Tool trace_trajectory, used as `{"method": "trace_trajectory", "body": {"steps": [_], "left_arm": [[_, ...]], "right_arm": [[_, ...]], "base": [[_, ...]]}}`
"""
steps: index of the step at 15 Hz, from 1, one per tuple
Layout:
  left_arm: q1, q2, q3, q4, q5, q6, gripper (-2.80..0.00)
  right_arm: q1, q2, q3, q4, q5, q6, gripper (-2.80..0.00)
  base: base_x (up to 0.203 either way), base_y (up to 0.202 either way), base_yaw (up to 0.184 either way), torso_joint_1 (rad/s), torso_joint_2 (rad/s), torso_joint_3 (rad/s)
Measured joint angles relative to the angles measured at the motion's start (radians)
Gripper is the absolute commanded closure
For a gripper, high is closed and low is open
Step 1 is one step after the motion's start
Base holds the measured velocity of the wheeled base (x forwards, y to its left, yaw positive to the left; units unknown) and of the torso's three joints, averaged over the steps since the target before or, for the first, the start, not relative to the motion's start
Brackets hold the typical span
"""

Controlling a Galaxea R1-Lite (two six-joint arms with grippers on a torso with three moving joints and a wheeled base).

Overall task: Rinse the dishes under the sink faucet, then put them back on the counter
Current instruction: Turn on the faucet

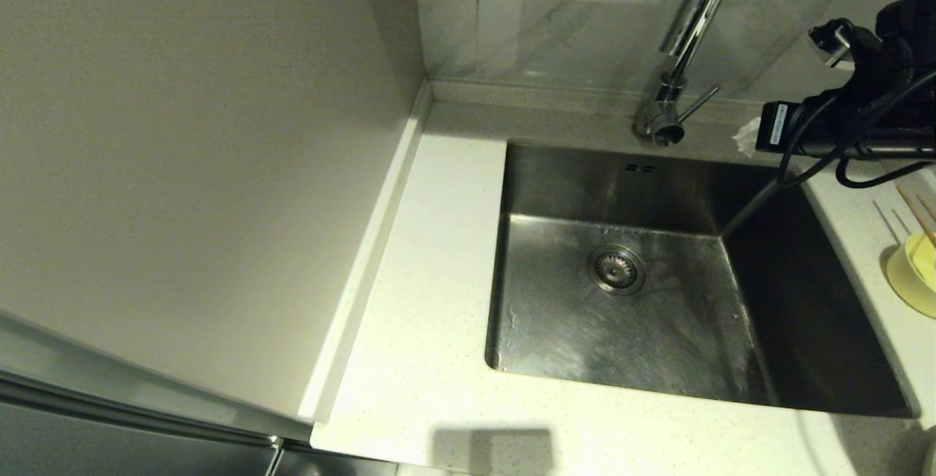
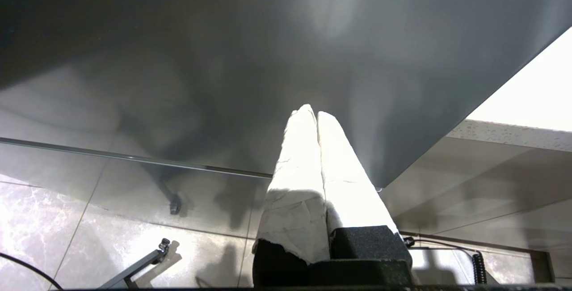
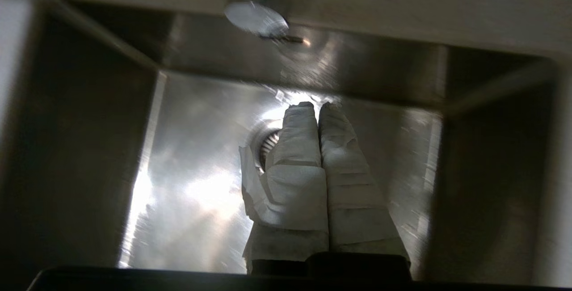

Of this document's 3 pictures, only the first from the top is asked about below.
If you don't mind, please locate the thin chrome faucet lever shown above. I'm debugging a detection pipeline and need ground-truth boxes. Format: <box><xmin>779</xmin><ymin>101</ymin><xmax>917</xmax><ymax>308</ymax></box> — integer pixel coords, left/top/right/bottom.
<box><xmin>676</xmin><ymin>85</ymin><xmax>721</xmax><ymax>124</ymax></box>

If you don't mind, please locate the stainless steel sink basin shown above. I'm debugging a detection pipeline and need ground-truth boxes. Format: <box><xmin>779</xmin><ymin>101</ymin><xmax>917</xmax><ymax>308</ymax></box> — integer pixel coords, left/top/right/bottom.
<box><xmin>484</xmin><ymin>140</ymin><xmax>918</xmax><ymax>418</ymax></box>

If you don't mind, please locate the tall chrome faucet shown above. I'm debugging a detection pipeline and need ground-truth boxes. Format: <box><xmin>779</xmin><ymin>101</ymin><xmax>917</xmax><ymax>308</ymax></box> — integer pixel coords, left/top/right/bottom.
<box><xmin>633</xmin><ymin>0</ymin><xmax>747</xmax><ymax>148</ymax></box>

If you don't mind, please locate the pale yellow bowl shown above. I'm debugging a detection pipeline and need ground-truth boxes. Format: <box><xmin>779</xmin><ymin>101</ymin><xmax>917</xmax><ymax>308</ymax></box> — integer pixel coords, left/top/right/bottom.
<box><xmin>886</xmin><ymin>233</ymin><xmax>936</xmax><ymax>318</ymax></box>

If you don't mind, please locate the round metal drain strainer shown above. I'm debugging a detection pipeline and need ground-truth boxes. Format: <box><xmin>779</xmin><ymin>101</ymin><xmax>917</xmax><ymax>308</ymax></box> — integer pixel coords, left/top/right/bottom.
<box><xmin>586</xmin><ymin>243</ymin><xmax>647</xmax><ymax>296</ymax></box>

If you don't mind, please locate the tall pale cabinet side panel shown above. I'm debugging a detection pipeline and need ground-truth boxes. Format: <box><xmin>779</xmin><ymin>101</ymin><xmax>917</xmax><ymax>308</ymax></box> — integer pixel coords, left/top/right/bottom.
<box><xmin>0</xmin><ymin>0</ymin><xmax>426</xmax><ymax>422</ymax></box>

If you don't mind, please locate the metal cabinet trim strip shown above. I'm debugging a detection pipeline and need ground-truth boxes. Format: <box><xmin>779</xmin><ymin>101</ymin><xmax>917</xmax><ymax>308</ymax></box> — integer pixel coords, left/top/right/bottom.
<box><xmin>0</xmin><ymin>363</ymin><xmax>282</xmax><ymax>449</ymax></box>

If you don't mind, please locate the dark glossy cabinet door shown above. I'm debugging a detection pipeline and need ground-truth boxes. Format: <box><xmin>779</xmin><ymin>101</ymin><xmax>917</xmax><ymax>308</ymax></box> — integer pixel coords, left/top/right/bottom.
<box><xmin>0</xmin><ymin>388</ymin><xmax>399</xmax><ymax>476</ymax></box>

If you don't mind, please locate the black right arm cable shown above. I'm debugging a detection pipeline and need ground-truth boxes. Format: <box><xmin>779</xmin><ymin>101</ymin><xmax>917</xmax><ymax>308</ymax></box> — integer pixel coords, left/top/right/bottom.
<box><xmin>777</xmin><ymin>70</ymin><xmax>936</xmax><ymax>189</ymax></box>

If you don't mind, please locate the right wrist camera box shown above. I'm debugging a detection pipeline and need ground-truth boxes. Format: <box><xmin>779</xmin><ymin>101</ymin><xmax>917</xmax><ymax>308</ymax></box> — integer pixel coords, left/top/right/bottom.
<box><xmin>808</xmin><ymin>18</ymin><xmax>882</xmax><ymax>71</ymax></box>

